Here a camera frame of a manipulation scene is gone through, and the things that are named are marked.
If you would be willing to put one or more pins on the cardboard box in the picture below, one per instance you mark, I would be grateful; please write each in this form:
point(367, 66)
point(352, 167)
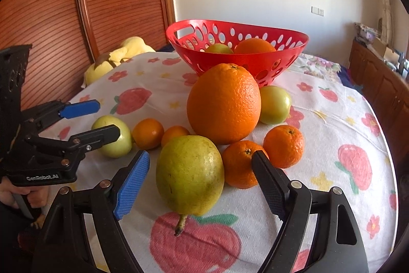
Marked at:
point(382, 50)

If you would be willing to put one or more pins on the floral patterned cloth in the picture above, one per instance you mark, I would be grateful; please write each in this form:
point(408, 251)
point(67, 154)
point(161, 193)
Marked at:
point(319, 63)

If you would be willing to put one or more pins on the yellow plush toy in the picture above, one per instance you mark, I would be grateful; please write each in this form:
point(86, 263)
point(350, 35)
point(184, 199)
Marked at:
point(134, 46)

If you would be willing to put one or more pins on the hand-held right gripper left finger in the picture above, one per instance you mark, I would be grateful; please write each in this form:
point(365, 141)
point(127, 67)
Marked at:
point(132, 185)

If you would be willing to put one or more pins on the green apple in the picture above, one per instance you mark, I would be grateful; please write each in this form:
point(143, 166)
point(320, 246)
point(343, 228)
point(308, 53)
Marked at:
point(219, 49)
point(276, 105)
point(123, 146)

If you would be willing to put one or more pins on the medium orange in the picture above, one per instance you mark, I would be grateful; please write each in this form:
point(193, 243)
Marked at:
point(254, 46)

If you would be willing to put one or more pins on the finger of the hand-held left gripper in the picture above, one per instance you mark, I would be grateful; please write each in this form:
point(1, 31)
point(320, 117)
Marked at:
point(102, 135)
point(80, 109)

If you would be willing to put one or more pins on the small orange tangerine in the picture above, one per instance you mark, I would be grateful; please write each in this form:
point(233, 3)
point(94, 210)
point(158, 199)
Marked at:
point(174, 134)
point(147, 134)

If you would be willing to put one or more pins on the dark blue sheet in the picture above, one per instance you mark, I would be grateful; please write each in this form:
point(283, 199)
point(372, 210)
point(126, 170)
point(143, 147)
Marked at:
point(346, 76)

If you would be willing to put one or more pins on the large orange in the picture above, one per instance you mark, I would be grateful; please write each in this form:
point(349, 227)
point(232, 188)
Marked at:
point(223, 103)

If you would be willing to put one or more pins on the yellow-green pear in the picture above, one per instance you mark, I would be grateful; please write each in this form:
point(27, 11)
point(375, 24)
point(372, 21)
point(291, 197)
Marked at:
point(188, 174)

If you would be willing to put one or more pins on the white wall switch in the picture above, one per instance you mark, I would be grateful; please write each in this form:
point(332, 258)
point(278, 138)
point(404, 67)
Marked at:
point(318, 11)

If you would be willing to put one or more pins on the patterned cloth pile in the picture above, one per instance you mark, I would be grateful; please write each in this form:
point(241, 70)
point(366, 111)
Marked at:
point(367, 33)

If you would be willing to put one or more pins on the white fruit print cloth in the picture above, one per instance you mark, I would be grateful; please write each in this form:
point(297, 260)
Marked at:
point(319, 148)

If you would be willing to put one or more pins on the red perforated plastic basket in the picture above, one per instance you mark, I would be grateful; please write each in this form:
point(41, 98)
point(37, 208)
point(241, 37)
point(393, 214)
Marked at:
point(242, 58)

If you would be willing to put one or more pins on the light curtain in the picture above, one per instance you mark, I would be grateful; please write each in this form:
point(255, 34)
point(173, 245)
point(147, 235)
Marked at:
point(386, 4)

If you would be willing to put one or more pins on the brown wooden cabinet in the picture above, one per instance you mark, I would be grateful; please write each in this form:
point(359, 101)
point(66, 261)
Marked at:
point(383, 90)

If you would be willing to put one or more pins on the person's left hand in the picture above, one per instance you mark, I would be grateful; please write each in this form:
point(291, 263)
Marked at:
point(38, 196)

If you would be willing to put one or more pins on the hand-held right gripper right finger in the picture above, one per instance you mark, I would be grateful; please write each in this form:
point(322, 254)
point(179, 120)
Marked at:
point(271, 189)

